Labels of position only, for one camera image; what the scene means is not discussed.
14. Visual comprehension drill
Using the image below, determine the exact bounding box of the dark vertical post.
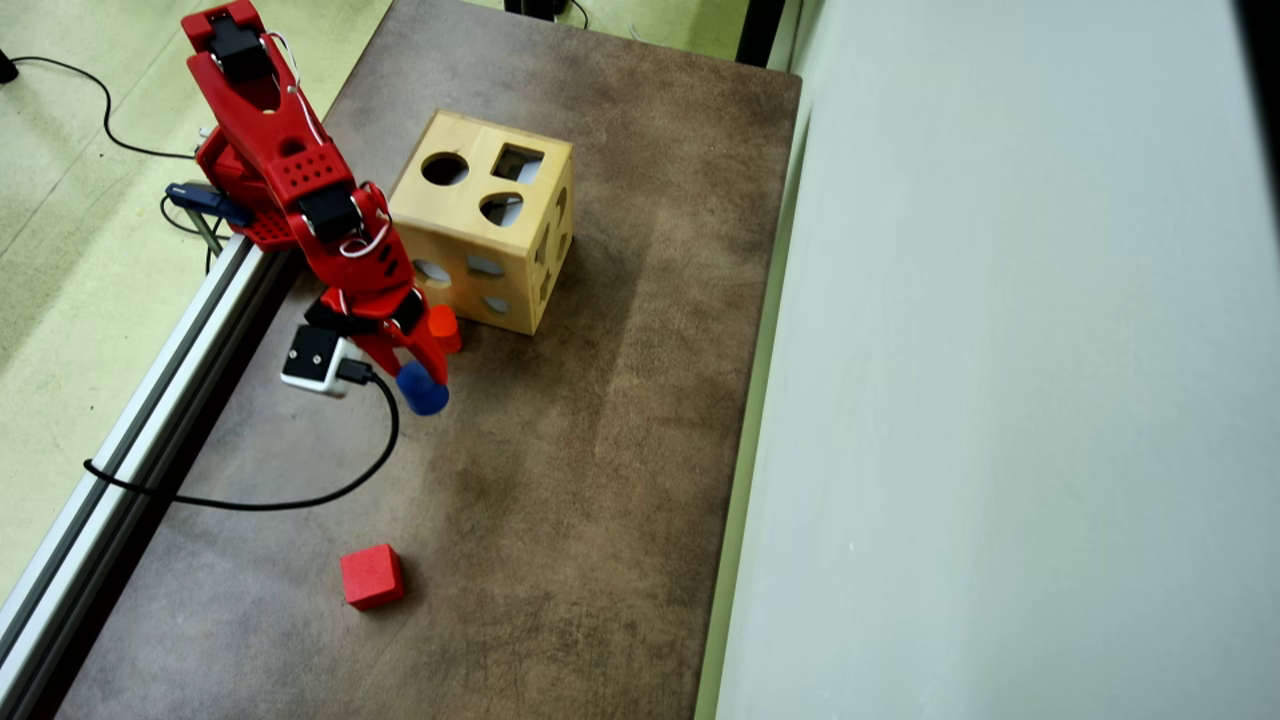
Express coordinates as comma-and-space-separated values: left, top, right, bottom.
735, 0, 793, 69

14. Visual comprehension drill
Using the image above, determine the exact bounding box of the aluminium profile rail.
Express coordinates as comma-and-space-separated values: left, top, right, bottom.
0, 235, 301, 720

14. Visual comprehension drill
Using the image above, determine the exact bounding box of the thin black floor cable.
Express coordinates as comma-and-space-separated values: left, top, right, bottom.
10, 55, 201, 161

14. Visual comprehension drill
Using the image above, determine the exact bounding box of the blue clamp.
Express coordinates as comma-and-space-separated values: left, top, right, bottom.
164, 181, 253, 273

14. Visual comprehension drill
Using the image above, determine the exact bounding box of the blue cylinder block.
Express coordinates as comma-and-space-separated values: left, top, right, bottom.
396, 360, 451, 417

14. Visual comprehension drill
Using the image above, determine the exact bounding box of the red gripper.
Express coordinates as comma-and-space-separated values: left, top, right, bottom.
303, 282, 451, 389

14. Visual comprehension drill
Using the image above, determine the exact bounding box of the orange half-round block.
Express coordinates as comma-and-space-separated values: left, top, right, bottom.
427, 304, 464, 355

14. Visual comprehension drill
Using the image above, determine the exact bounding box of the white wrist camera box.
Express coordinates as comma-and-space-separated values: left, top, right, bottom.
280, 324, 363, 399

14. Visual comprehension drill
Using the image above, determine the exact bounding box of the black camera cable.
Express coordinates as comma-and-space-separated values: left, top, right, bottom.
83, 358, 401, 513

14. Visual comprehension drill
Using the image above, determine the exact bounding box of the red cube block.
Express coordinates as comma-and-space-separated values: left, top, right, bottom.
339, 543, 407, 612

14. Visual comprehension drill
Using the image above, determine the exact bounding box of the wooden shape sorter box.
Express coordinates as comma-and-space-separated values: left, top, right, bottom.
386, 108, 576, 337

